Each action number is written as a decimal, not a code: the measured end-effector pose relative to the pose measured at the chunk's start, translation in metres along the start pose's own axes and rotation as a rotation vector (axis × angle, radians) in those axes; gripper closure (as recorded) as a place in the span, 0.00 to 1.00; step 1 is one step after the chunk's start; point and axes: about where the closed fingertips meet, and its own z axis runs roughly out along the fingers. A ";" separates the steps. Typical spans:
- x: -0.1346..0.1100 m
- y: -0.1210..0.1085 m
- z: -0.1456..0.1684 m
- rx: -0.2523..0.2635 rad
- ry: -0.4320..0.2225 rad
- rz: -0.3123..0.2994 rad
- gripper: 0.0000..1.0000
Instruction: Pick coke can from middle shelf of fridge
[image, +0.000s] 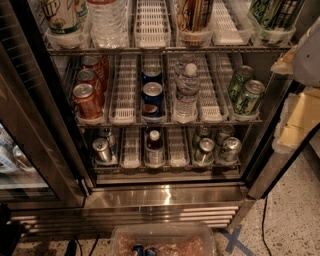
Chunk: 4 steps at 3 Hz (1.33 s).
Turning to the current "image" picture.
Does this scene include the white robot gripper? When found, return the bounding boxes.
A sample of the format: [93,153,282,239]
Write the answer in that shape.
[271,17,320,154]

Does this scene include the red coke can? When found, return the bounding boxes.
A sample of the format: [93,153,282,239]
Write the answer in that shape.
[81,55,107,91]
[76,68,105,105]
[73,83,102,119]

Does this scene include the front green can middle shelf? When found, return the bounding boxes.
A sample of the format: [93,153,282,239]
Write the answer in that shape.
[233,80,265,115]

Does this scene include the green can shelf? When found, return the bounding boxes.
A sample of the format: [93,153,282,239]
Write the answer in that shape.
[194,138,215,164]
[233,80,265,115]
[228,65,254,103]

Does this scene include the rear green can middle shelf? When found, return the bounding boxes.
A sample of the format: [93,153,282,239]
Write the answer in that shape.
[228,65,254,103]

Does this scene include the green bottle top shelf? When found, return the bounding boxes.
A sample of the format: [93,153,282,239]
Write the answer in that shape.
[249,0,305,31]

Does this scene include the silver green can bottom right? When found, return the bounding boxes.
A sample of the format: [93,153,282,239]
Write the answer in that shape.
[218,137,242,163]

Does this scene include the clear water bottle middle shelf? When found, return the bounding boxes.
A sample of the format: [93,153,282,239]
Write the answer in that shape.
[175,63,200,116]

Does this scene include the green can bottom shelf front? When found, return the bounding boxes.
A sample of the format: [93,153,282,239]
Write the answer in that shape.
[194,138,215,164]

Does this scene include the stainless steel fridge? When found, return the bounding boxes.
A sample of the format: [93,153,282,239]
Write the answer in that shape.
[9,0,320,236]

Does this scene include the brown tea bottle top shelf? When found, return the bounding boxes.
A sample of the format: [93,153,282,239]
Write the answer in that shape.
[176,0,214,32]

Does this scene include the front blue pepsi can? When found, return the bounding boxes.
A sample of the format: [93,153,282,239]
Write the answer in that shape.
[142,82,164,117]

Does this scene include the blue pepsi can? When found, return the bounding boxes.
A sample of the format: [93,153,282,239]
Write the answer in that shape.
[142,66,162,84]
[142,82,164,117]

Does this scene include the rear blue pepsi can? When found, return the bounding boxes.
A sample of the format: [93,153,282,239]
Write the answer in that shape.
[142,66,162,84]

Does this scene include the large water bottle top shelf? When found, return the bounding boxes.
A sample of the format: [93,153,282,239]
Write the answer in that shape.
[86,0,128,49]

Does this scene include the silver can bottom shelf left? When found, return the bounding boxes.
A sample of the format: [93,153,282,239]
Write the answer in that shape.
[92,138,112,162]

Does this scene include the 7up bottle top shelf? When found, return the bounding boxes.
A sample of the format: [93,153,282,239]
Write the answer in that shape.
[40,0,80,35]

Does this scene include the glass fridge door left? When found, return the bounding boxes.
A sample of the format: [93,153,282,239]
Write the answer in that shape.
[0,0,85,211]

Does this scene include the brown bottle white cap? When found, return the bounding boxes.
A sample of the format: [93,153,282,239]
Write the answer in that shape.
[147,130,163,165]

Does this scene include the clear plastic bin on floor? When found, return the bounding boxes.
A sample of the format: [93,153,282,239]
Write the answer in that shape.
[110,222,216,256]

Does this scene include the black cable on floor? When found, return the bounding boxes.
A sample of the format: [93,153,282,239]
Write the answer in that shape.
[261,195,274,256]

